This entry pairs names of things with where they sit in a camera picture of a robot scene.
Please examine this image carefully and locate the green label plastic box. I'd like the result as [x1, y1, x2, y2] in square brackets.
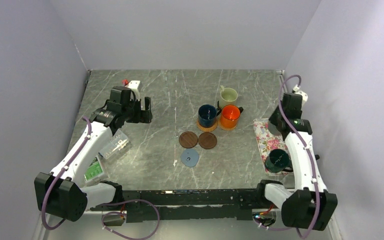
[84, 154, 108, 186]

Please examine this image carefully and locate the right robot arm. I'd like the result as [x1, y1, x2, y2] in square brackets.
[255, 93, 338, 231]

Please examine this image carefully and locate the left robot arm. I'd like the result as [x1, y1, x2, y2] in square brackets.
[34, 86, 153, 229]

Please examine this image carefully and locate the clear plastic screw box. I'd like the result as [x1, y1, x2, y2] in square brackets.
[98, 129, 130, 160]

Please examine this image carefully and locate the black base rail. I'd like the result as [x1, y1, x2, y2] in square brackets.
[91, 188, 278, 223]

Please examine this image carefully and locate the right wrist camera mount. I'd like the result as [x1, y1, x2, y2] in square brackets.
[292, 84, 309, 107]

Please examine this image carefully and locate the dark wooden coaster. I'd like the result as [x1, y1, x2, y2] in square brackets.
[178, 131, 198, 149]
[198, 132, 218, 150]

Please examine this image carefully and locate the cream green mug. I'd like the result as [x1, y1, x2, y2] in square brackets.
[218, 85, 238, 109]

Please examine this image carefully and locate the orange glossy mug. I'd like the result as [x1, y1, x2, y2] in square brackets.
[218, 105, 244, 128]

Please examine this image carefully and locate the blue round coaster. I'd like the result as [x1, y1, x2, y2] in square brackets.
[180, 148, 200, 168]

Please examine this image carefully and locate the floral pattern tray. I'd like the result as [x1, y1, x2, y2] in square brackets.
[253, 118, 293, 176]

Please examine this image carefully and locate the navy blue mug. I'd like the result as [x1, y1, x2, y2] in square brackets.
[198, 104, 222, 128]

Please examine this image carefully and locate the dark teal mug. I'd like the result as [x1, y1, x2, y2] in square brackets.
[264, 148, 291, 174]

